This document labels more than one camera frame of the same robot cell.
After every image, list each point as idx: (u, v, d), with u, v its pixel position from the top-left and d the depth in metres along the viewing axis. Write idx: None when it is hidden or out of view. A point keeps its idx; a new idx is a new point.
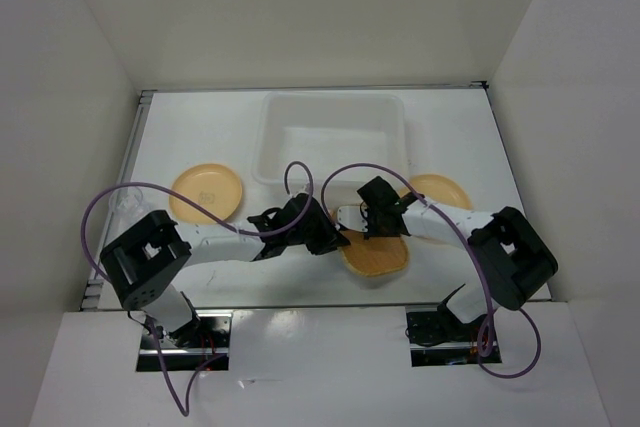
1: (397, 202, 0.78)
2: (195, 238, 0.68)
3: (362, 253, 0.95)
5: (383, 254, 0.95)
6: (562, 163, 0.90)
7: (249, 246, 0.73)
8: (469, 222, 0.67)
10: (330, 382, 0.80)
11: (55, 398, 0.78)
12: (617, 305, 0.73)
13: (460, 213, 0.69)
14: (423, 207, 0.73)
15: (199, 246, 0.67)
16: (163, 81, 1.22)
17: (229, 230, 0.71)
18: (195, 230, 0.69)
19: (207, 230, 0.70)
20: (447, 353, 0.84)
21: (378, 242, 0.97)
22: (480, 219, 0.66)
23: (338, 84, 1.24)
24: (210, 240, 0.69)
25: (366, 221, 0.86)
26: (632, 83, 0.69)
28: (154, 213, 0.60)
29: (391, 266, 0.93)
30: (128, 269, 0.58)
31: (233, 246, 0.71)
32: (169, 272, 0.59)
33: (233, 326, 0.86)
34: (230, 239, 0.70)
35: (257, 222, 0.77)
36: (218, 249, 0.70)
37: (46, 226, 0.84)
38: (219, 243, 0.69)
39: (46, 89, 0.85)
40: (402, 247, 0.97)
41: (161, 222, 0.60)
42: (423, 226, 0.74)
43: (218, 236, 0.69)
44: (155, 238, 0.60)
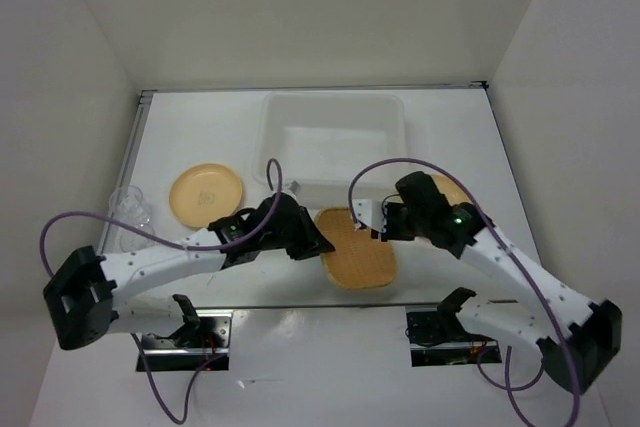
1: (459, 220, 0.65)
2: (128, 274, 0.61)
3: (347, 267, 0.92)
5: (369, 270, 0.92)
6: (562, 163, 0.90)
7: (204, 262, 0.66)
8: (563, 305, 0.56)
10: (331, 381, 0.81)
11: (55, 399, 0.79)
12: (617, 305, 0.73)
13: (551, 286, 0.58)
14: (501, 253, 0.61)
15: (130, 280, 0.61)
16: (163, 81, 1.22)
17: (174, 251, 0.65)
18: (128, 261, 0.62)
19: (143, 259, 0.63)
20: (447, 353, 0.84)
21: (368, 257, 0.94)
22: (578, 307, 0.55)
23: (338, 84, 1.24)
24: (146, 271, 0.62)
25: (387, 221, 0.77)
26: (632, 82, 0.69)
28: (79, 250, 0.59)
29: (373, 283, 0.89)
30: (61, 311, 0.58)
31: (182, 267, 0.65)
32: (97, 315, 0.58)
33: (232, 326, 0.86)
34: (174, 262, 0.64)
35: (220, 228, 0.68)
36: (163, 275, 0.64)
37: (45, 226, 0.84)
38: (163, 268, 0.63)
39: (46, 89, 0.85)
40: (391, 264, 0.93)
41: (86, 260, 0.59)
42: (485, 266, 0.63)
43: (158, 263, 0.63)
44: (87, 274, 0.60)
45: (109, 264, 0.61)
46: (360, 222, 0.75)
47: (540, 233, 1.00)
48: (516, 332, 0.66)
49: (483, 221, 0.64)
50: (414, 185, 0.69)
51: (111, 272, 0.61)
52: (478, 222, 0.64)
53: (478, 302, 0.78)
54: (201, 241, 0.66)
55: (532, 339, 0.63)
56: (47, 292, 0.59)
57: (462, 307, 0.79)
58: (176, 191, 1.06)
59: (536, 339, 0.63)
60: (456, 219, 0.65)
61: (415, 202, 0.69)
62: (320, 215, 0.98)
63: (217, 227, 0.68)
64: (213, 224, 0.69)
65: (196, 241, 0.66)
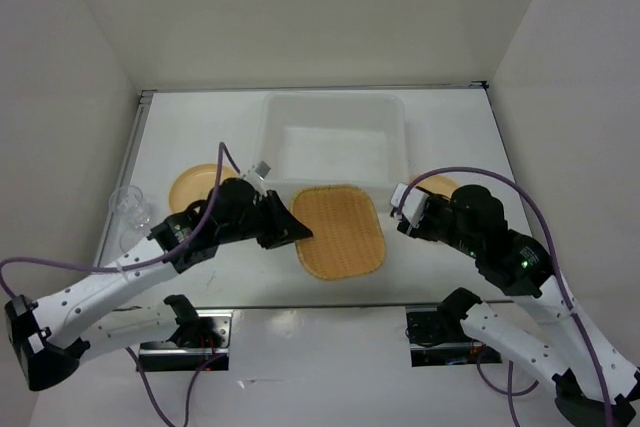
1: (526, 262, 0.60)
2: (63, 316, 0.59)
3: (329, 254, 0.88)
5: (351, 258, 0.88)
6: (562, 163, 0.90)
7: (149, 278, 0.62)
8: (614, 373, 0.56)
10: (330, 381, 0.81)
11: (55, 399, 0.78)
12: (617, 305, 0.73)
13: (604, 351, 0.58)
14: (563, 311, 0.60)
15: (67, 319, 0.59)
16: (163, 81, 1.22)
17: (111, 277, 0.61)
18: (62, 301, 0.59)
19: (80, 294, 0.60)
20: (447, 352, 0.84)
21: (351, 245, 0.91)
22: (626, 378, 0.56)
23: (338, 85, 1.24)
24: (81, 307, 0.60)
25: (424, 217, 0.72)
26: (632, 82, 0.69)
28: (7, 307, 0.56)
29: (356, 270, 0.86)
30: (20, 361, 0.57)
31: (125, 290, 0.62)
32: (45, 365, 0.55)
33: (232, 327, 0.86)
34: (115, 289, 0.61)
35: (163, 234, 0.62)
36: (107, 302, 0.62)
37: (46, 226, 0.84)
38: (102, 298, 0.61)
39: (46, 89, 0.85)
40: (375, 251, 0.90)
41: (17, 316, 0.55)
42: (539, 314, 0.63)
43: (96, 295, 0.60)
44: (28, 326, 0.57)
45: (43, 309, 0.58)
46: (399, 215, 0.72)
47: None
48: (529, 360, 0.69)
49: (550, 268, 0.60)
50: (481, 211, 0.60)
51: (47, 317, 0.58)
52: (545, 266, 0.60)
53: (487, 312, 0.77)
54: (142, 255, 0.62)
55: (547, 372, 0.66)
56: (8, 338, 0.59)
57: (467, 313, 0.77)
58: (176, 191, 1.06)
59: (552, 375, 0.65)
60: (523, 260, 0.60)
61: (476, 228, 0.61)
62: (295, 199, 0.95)
63: (159, 234, 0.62)
64: (154, 231, 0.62)
65: (136, 257, 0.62)
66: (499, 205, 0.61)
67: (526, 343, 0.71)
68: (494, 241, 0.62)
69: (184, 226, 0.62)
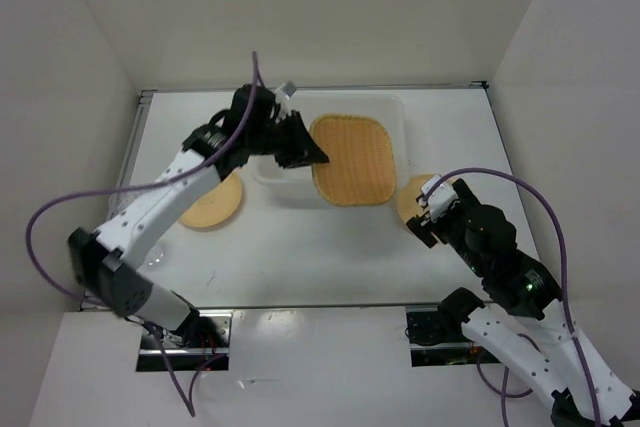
1: (530, 286, 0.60)
2: (128, 234, 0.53)
3: (341, 183, 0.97)
5: (363, 189, 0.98)
6: (561, 163, 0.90)
7: (200, 182, 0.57)
8: (609, 397, 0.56)
10: (331, 381, 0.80)
11: (55, 400, 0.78)
12: (617, 305, 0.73)
13: (601, 374, 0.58)
14: (564, 334, 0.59)
15: (135, 238, 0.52)
16: (163, 80, 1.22)
17: (159, 191, 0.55)
18: (121, 223, 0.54)
19: (136, 212, 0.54)
20: (447, 353, 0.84)
21: (363, 178, 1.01)
22: (621, 402, 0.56)
23: (338, 84, 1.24)
24: (144, 222, 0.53)
25: (444, 213, 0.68)
26: (632, 82, 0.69)
28: (72, 239, 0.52)
29: (369, 199, 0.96)
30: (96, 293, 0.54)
31: (178, 201, 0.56)
32: (126, 281, 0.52)
33: (233, 326, 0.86)
34: (166, 199, 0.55)
35: (196, 144, 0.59)
36: (166, 216, 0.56)
37: (45, 226, 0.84)
38: (160, 212, 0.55)
39: (45, 89, 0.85)
40: (387, 186, 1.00)
41: (85, 243, 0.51)
42: (539, 334, 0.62)
43: (151, 207, 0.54)
44: None
45: (105, 234, 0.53)
46: (423, 200, 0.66)
47: (540, 233, 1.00)
48: (529, 373, 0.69)
49: (555, 291, 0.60)
50: (495, 236, 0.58)
51: (111, 239, 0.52)
52: (550, 290, 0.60)
53: (489, 317, 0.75)
54: (185, 165, 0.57)
55: (546, 387, 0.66)
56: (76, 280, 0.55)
57: (470, 317, 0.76)
58: None
59: (551, 390, 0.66)
60: (527, 284, 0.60)
61: (487, 251, 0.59)
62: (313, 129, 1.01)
63: (192, 145, 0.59)
64: (186, 145, 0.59)
65: (179, 169, 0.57)
66: (512, 230, 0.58)
67: (529, 354, 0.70)
68: (503, 261, 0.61)
69: (214, 134, 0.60)
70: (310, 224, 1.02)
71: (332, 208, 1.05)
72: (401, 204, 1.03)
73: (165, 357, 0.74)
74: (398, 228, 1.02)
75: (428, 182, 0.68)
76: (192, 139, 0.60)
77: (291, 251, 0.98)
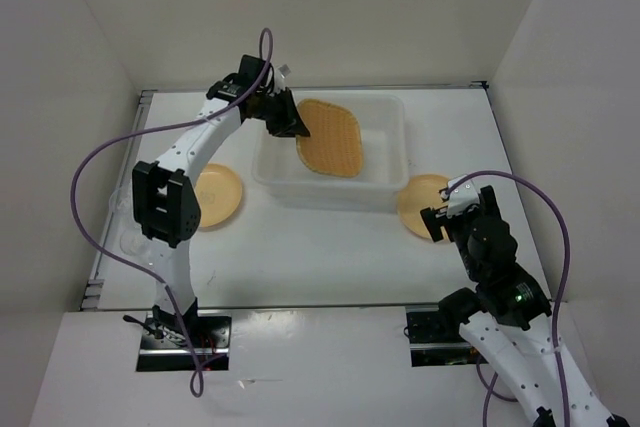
1: (519, 297, 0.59)
2: (184, 160, 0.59)
3: (317, 150, 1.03)
5: (336, 159, 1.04)
6: (561, 163, 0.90)
7: (229, 123, 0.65)
8: (585, 415, 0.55)
10: (331, 381, 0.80)
11: (55, 399, 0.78)
12: (618, 305, 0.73)
13: (579, 390, 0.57)
14: (547, 347, 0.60)
15: (190, 162, 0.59)
16: (163, 80, 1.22)
17: (201, 126, 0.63)
18: (176, 152, 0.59)
19: (185, 143, 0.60)
20: (447, 353, 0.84)
21: (339, 149, 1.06)
22: (598, 422, 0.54)
23: (338, 84, 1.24)
24: (195, 149, 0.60)
25: (459, 211, 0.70)
26: (632, 82, 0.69)
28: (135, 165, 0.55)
29: (338, 169, 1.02)
30: (158, 218, 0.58)
31: (216, 137, 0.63)
32: (188, 199, 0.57)
33: (233, 327, 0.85)
34: (209, 132, 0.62)
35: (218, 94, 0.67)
36: (208, 149, 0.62)
37: (45, 226, 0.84)
38: (207, 141, 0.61)
39: (45, 89, 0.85)
40: (357, 160, 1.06)
41: (148, 168, 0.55)
42: (524, 346, 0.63)
43: (198, 139, 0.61)
44: (157, 181, 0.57)
45: (164, 163, 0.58)
46: (445, 193, 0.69)
47: (541, 233, 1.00)
48: (518, 385, 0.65)
49: (546, 308, 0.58)
50: (495, 247, 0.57)
51: (172, 165, 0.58)
52: (542, 306, 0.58)
53: (488, 324, 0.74)
54: (215, 108, 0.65)
55: (532, 404, 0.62)
56: (136, 214, 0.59)
57: (469, 319, 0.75)
58: None
59: (536, 407, 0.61)
60: (517, 295, 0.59)
61: (485, 261, 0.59)
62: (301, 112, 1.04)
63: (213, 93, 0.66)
64: (210, 93, 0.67)
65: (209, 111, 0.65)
66: (516, 246, 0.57)
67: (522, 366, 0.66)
68: (499, 270, 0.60)
69: (230, 86, 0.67)
70: (310, 224, 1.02)
71: (332, 208, 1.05)
72: (401, 206, 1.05)
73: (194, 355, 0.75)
74: (397, 228, 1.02)
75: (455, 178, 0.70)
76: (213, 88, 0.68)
77: (292, 251, 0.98)
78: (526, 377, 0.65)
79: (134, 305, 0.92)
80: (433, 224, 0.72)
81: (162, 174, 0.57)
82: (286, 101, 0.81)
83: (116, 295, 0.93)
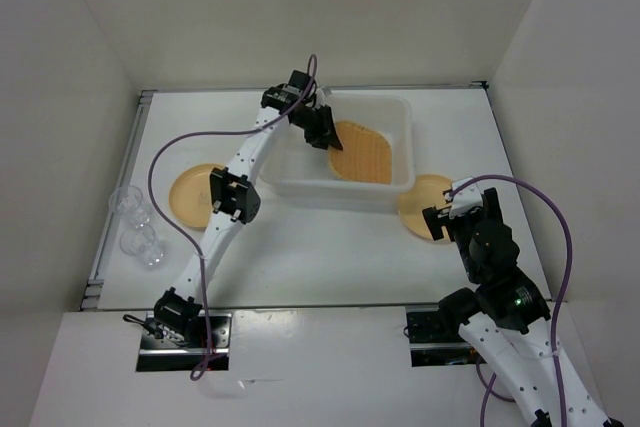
1: (519, 301, 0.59)
2: (247, 165, 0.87)
3: (350, 166, 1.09)
5: (368, 170, 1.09)
6: (560, 164, 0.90)
7: (280, 129, 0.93)
8: (582, 418, 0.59)
10: (330, 382, 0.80)
11: (55, 399, 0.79)
12: (618, 306, 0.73)
13: (577, 395, 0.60)
14: (546, 351, 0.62)
15: (251, 166, 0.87)
16: (164, 81, 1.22)
17: (258, 135, 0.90)
18: (240, 160, 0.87)
19: (247, 151, 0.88)
20: (447, 353, 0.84)
21: (371, 162, 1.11)
22: (594, 424, 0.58)
23: (339, 83, 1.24)
24: (254, 156, 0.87)
25: (462, 213, 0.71)
26: (632, 82, 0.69)
28: (212, 174, 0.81)
29: (366, 177, 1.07)
30: (229, 208, 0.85)
31: (270, 142, 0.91)
32: (251, 193, 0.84)
33: (233, 327, 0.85)
34: (265, 140, 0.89)
35: (271, 101, 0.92)
36: (265, 151, 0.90)
37: (46, 226, 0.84)
38: (263, 148, 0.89)
39: (45, 88, 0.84)
40: (386, 168, 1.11)
41: (222, 175, 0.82)
42: (522, 348, 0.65)
43: (257, 147, 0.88)
44: (227, 182, 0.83)
45: (234, 168, 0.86)
46: (449, 195, 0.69)
47: (541, 233, 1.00)
48: (517, 388, 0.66)
49: (545, 311, 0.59)
50: (497, 252, 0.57)
51: (238, 170, 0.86)
52: (540, 309, 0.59)
53: (488, 324, 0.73)
54: (268, 118, 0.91)
55: (531, 405, 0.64)
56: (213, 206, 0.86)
57: (469, 319, 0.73)
58: (177, 187, 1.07)
59: (535, 409, 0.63)
60: (516, 299, 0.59)
61: (486, 264, 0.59)
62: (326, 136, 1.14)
63: (269, 102, 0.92)
64: (265, 102, 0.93)
65: (265, 120, 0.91)
66: (517, 251, 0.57)
67: (521, 367, 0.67)
68: (500, 274, 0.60)
69: (281, 94, 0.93)
70: (311, 224, 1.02)
71: (332, 208, 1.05)
72: (401, 206, 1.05)
73: (207, 355, 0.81)
74: (397, 228, 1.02)
75: (460, 180, 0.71)
76: (267, 97, 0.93)
77: (293, 250, 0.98)
78: (525, 379, 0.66)
79: (135, 306, 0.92)
80: (434, 223, 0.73)
81: (232, 176, 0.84)
82: (323, 115, 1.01)
83: (116, 295, 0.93)
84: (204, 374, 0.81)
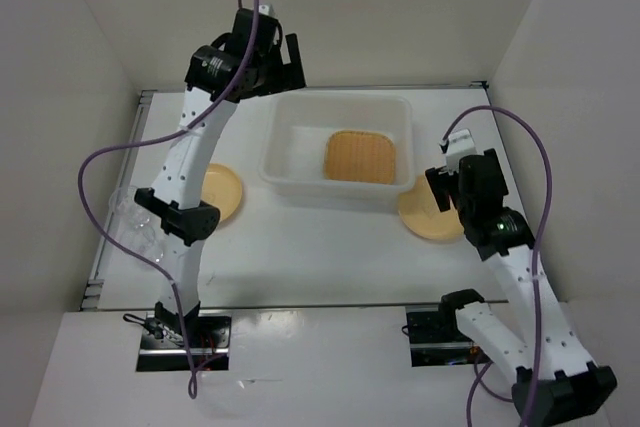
1: (502, 226, 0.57)
2: (175, 187, 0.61)
3: (348, 169, 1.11)
5: (368, 169, 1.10)
6: (558, 164, 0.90)
7: (219, 116, 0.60)
8: (560, 351, 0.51)
10: (330, 382, 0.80)
11: (54, 399, 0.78)
12: (617, 305, 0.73)
13: (557, 328, 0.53)
14: (525, 276, 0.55)
15: (184, 187, 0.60)
16: (164, 80, 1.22)
17: (186, 138, 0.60)
18: (167, 177, 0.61)
19: (174, 165, 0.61)
20: (446, 352, 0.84)
21: (374, 163, 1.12)
22: (573, 360, 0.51)
23: (339, 83, 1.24)
24: (185, 173, 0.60)
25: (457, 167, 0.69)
26: (632, 82, 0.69)
28: (136, 197, 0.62)
29: (366, 177, 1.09)
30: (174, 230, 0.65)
31: (205, 142, 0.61)
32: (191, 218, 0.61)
33: (233, 326, 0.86)
34: (195, 148, 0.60)
35: (199, 75, 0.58)
36: (200, 159, 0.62)
37: (46, 225, 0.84)
38: (195, 157, 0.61)
39: (44, 87, 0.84)
40: (388, 170, 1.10)
41: (146, 200, 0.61)
42: (502, 279, 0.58)
43: (186, 159, 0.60)
44: (157, 208, 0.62)
45: (160, 191, 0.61)
46: (443, 141, 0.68)
47: None
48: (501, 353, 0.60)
49: (529, 239, 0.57)
50: (479, 173, 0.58)
51: (166, 195, 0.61)
52: (525, 237, 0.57)
53: (482, 308, 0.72)
54: (197, 108, 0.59)
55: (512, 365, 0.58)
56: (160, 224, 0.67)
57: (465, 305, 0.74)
58: None
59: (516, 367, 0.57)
60: (500, 224, 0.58)
61: (468, 190, 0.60)
62: (327, 142, 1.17)
63: (195, 79, 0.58)
64: (190, 79, 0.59)
65: (193, 112, 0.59)
66: (498, 174, 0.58)
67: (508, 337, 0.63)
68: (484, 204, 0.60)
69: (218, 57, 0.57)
70: (312, 224, 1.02)
71: (332, 208, 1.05)
72: (401, 206, 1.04)
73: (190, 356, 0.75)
74: (398, 228, 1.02)
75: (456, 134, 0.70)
76: (193, 69, 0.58)
77: (293, 250, 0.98)
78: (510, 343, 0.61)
79: (134, 305, 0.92)
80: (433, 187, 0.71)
81: (160, 202, 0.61)
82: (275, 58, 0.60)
83: (117, 295, 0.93)
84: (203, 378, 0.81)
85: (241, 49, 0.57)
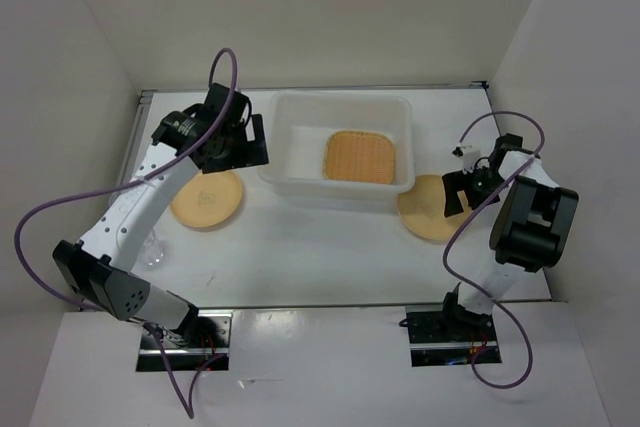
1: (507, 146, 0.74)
2: (112, 239, 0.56)
3: (348, 169, 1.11)
5: (368, 169, 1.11)
6: (558, 164, 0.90)
7: (181, 173, 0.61)
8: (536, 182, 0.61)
10: (330, 383, 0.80)
11: (55, 399, 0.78)
12: (618, 305, 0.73)
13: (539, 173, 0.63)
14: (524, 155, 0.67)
15: (122, 240, 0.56)
16: (164, 80, 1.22)
17: (137, 189, 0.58)
18: (104, 228, 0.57)
19: (116, 216, 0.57)
20: (447, 353, 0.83)
21: (375, 162, 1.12)
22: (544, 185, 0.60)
23: (339, 83, 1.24)
24: (126, 225, 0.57)
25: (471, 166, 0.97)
26: (633, 81, 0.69)
28: (55, 252, 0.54)
29: (366, 176, 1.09)
30: (92, 297, 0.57)
31: (159, 197, 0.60)
32: (119, 282, 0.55)
33: (233, 326, 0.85)
34: (146, 199, 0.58)
35: (166, 135, 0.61)
36: (146, 217, 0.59)
37: (46, 225, 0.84)
38: (141, 211, 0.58)
39: (44, 88, 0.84)
40: (389, 170, 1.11)
41: (69, 256, 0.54)
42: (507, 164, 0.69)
43: (131, 210, 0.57)
44: (78, 268, 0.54)
45: (90, 244, 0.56)
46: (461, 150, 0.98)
47: None
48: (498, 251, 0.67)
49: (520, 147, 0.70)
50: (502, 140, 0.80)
51: (97, 249, 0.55)
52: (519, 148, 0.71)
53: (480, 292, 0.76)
54: (159, 162, 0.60)
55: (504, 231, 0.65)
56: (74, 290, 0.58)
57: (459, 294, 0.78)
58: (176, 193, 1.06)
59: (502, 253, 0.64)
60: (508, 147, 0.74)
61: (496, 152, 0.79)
62: (327, 142, 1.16)
63: (163, 136, 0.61)
64: (157, 136, 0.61)
65: (153, 165, 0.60)
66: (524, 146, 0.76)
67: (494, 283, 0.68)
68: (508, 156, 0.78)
69: (188, 123, 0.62)
70: (312, 224, 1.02)
71: (332, 208, 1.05)
72: (401, 206, 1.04)
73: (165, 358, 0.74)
74: (398, 228, 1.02)
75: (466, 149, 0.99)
76: (162, 129, 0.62)
77: (293, 251, 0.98)
78: None
79: None
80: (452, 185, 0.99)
81: (87, 257, 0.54)
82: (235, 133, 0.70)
83: None
84: (200, 378, 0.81)
85: (211, 116, 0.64)
